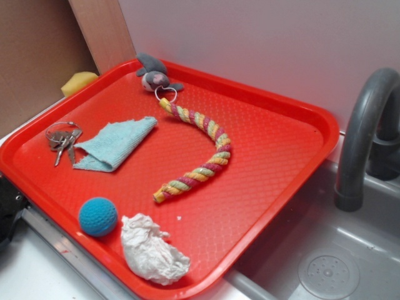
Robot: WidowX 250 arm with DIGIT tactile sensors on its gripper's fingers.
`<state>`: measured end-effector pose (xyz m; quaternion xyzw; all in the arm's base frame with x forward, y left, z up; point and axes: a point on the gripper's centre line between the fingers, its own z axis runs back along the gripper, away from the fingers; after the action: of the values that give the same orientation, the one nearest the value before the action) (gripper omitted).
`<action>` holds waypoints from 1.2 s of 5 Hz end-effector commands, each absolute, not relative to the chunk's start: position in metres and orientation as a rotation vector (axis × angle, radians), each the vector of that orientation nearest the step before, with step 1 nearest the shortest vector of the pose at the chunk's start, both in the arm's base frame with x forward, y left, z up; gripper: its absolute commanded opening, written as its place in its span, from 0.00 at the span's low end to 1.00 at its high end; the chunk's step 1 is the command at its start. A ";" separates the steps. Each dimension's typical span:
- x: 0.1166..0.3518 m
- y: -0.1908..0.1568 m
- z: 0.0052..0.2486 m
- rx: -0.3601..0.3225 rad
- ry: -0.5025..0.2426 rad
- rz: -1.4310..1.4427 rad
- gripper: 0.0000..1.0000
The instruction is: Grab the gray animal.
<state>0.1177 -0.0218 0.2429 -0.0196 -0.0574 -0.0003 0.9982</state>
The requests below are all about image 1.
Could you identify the gray plush animal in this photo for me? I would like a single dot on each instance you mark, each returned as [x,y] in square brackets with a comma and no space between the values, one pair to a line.
[154,74]

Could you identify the red plastic tray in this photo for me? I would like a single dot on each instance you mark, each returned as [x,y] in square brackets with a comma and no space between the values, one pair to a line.
[277,143]

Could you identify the light blue cloth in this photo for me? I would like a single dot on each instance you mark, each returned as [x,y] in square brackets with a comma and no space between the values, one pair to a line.
[113,144]

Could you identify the crumpled white paper towel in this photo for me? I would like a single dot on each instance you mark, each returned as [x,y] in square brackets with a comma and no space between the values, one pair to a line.
[147,253]

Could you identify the blue ball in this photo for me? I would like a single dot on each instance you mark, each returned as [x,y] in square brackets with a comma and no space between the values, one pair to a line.
[98,217]

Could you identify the silver key bunch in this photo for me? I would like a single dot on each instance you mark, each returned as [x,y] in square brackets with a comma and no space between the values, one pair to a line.
[61,137]

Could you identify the yellow sponge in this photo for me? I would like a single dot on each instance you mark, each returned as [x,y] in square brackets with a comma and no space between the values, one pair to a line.
[78,81]

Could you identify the gray plastic sink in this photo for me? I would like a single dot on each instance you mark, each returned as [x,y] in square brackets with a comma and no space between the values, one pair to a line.
[313,250]

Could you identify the wooden board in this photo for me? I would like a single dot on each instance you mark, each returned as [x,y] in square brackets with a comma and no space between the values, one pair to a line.
[105,31]

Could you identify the gray faucet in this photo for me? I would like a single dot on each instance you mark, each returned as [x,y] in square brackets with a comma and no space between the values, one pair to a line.
[371,142]

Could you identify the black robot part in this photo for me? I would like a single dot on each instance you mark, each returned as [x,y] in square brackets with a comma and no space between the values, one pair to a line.
[13,202]

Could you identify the multicolour twisted rope toy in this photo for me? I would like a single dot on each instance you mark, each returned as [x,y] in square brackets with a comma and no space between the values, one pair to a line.
[207,170]

